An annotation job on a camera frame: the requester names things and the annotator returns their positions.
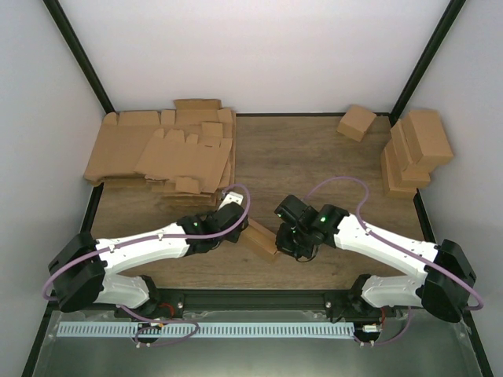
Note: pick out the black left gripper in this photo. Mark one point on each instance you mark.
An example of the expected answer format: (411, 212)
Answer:
(235, 236)

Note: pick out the top folded brown box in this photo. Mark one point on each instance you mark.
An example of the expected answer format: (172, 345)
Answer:
(426, 138)

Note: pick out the stack of flat cardboard blanks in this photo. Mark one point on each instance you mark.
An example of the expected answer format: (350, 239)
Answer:
(186, 154)

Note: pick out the black right frame post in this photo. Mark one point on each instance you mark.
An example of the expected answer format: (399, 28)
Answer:
(433, 45)

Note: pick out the light blue slotted cable duct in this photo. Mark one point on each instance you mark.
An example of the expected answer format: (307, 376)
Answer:
(208, 330)

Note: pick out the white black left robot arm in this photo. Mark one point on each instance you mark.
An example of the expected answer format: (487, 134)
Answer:
(89, 271)

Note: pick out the black left frame post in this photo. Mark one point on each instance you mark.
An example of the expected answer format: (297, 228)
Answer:
(71, 39)

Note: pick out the brown cardboard box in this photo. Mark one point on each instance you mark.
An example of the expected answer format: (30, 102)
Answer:
(260, 240)

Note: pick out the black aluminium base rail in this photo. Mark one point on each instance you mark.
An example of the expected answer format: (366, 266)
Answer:
(176, 302)

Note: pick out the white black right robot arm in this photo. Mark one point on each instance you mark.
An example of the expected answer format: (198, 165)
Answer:
(435, 277)

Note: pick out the black frame post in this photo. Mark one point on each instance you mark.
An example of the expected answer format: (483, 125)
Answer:
(433, 45)
(71, 39)

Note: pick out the lower folded brown box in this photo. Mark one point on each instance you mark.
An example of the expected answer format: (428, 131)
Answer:
(389, 170)

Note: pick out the folded brown box tilted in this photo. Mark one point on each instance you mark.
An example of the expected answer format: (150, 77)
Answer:
(356, 122)

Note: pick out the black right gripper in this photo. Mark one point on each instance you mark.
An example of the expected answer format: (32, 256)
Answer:
(283, 246)

